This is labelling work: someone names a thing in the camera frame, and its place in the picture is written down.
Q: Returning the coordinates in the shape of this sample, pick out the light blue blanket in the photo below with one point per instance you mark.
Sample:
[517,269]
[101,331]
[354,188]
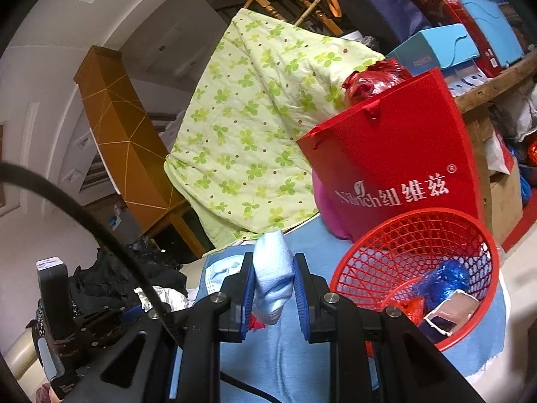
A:
[376,351]

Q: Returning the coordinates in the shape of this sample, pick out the red Nilrich paper bag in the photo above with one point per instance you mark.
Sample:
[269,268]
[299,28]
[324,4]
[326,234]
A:
[404,149]

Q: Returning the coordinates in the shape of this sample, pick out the green clover quilt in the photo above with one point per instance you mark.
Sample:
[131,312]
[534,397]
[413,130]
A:
[236,157]

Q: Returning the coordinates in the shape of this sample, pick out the orange wooden pillar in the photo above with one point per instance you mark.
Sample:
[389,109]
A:
[130,147]

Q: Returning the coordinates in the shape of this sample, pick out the blue plastic bag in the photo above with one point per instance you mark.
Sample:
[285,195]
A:
[440,283]

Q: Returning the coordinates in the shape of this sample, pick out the magenta pillow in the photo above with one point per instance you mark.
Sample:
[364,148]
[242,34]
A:
[329,215]

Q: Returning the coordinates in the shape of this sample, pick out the red plastic mesh basket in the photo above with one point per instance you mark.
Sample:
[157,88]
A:
[386,264]

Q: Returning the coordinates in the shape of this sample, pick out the turquoise storage box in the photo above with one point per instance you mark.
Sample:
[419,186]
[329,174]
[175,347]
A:
[496,29]

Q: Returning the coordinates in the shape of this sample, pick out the person left hand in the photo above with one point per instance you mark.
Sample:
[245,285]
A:
[45,394]

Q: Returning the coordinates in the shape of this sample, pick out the black lace garment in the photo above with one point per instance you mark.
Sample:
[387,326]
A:
[107,283]

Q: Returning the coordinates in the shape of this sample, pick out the red mesh ribbon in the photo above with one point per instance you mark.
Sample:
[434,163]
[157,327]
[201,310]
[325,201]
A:
[413,308]

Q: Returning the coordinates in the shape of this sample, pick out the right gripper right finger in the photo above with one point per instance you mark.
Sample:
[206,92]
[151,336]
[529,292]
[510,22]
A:
[309,290]

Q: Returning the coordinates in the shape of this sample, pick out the navy blue bag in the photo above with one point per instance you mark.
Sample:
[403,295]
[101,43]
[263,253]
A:
[391,22]

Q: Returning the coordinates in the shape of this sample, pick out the blue cardboard box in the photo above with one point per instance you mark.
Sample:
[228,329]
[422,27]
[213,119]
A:
[449,316]

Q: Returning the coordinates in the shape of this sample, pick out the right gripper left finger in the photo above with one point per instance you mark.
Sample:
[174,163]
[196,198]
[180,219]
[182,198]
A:
[234,322]

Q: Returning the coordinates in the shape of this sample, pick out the red plastic bag in paperbag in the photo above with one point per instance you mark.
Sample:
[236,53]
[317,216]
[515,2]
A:
[376,78]

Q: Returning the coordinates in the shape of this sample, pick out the light blue fashion box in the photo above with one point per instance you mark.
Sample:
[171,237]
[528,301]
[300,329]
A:
[437,47]

